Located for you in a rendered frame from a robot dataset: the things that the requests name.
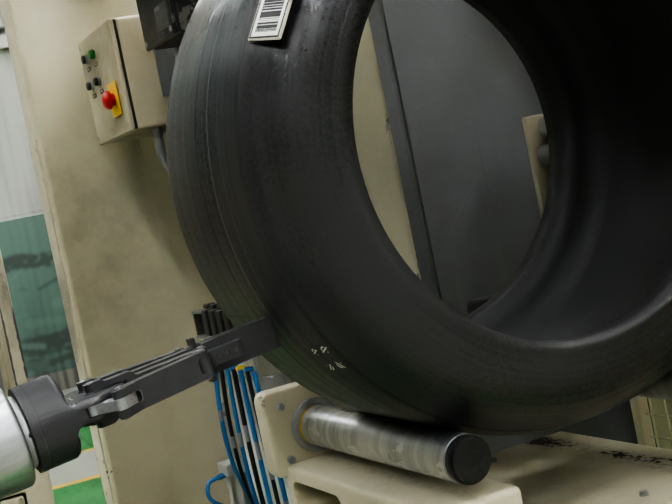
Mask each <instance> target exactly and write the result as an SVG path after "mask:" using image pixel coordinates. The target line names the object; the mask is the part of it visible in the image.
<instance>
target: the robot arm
mask: <svg viewBox="0 0 672 504"><path fill-rule="evenodd" d="M186 342H187V345H188V347H187V348H182V347H181V348H180V347H178V348H176V349H175V350H173V351H171V352H168V353H165V354H162V355H159V356H157V357H154V358H151V359H148V360H146V361H143V362H140V363H137V364H134V365H132V366H129V367H126V368H123V369H121V370H120V369H119V370H115V371H113V372H110V373H108V374H105V375H103V376H100V377H97V378H87V379H85V380H82V381H80V382H78V383H76V385H77V388H78V390H75V391H72V392H70V393H68V394H66V395H64V393H63V392H62V390H61V388H60V386H59V385H58V383H57V382H56V381H55V380H54V379H53V378H52V377H50V376H47V375H45V376H41V377H39V378H36V379H34V380H31V381H29V382H26V383H23V384H21V385H18V386H16V387H13V388H10V389H8V397H7V396H6V395H5V393H4V392H3V391H2V389H1V388H0V500H1V499H4V498H6V497H8V496H11V495H13V494H15V493H18V492H20V491H22V490H25V489H27V488H30V487H32V486H33V485H34V484H35V482H36V472H35V468H36V469H37V470H38V471H39V472H40V473H43V472H46V471H48V470H50V469H53V468H55V467H57V466H60V465H62V464H65V463H67V462H69V461H72V460H74V459H76V458H78V457H79V455H80V453H81V440H80V438H79V436H78V434H79V430H80V429H82V428H83V427H88V426H95V425H97V427H98V429H100V428H104V427H107V426H109V425H112V424H114V423H116V422H117V420H118V419H119V418H120V419H121V420H124V419H125V420H127V419H130V418H131V417H132V416H133V415H135V414H137V413H138V412H140V411H142V410H144V409H145V408H147V407H150V406H152V405H154V404H156V403H158V402H160V401H162V400H165V399H167V398H169V397H171V396H173V395H175V394H177V393H180V392H182V391H184V390H186V389H188V388H190V387H192V386H195V385H197V384H199V383H201V382H203V381H205V380H206V381H207V380H209V382H215V381H217V380H218V379H217V376H216V373H218V372H221V371H223V370H226V369H228V368H231V367H233V366H235V365H238V364H240V363H243V362H245V361H248V360H250V359H252V358H255V357H257V356H260V355H262V354H265V353H267V352H269V351H272V350H274V349H277V348H279V347H280V342H279V339H278V337H277V334H276V331H275V328H274V325H273V322H272V320H271V319H270V318H269V316H262V317H260V318H257V319H255V320H252V321H250V322H247V323H245V324H242V325H240V326H237V327H234V328H232V329H229V330H227V331H224V332H222V333H219V334H217V335H214V336H212V337H209V338H207V339H204V340H202V341H199V342H197V343H196V342H195V339H194V338H189V339H186Z"/></svg>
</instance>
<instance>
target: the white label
mask: <svg viewBox="0 0 672 504"><path fill-rule="evenodd" d="M291 4H292V0H260V2H259V5H258V8H257V12H256V15H255V18H254V22H253V25H252V28H251V31H250V35H249V38H248V41H263V40H278V39H281V37H282V34H283V31H284V27H285V24H286V21H287V17H288V14H289V10H290V7H291Z"/></svg>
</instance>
